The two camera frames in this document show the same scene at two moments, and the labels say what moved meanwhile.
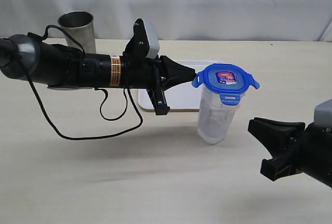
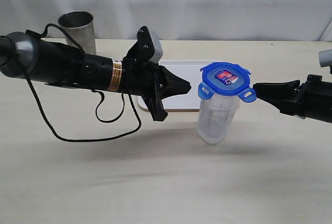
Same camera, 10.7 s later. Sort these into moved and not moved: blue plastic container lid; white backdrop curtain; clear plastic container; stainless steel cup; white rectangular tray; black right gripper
Moved: black right gripper; blue plastic container lid; clear plastic container
Not moved: stainless steel cup; white backdrop curtain; white rectangular tray
